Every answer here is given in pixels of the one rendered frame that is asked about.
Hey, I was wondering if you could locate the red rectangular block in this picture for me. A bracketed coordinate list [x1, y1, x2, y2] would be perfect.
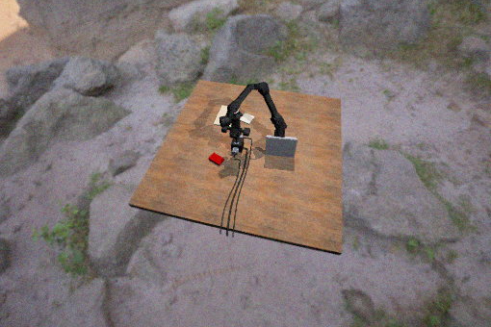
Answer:
[209, 153, 224, 165]

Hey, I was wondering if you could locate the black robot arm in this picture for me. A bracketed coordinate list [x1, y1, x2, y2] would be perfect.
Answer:
[220, 82, 287, 138]

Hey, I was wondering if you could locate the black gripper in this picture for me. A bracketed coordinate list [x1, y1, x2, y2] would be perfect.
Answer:
[221, 123, 250, 137]

